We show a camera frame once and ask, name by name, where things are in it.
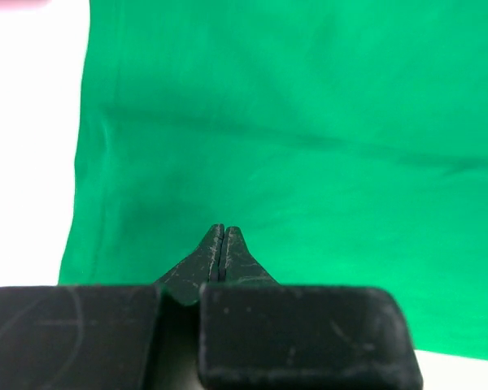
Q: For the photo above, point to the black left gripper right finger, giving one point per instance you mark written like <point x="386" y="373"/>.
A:
<point x="237" y="265"/>

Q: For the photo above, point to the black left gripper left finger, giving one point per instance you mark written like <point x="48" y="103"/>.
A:
<point x="184" y="280"/>

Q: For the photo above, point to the green t shirt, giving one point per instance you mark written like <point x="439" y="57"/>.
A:
<point x="347" y="139"/>

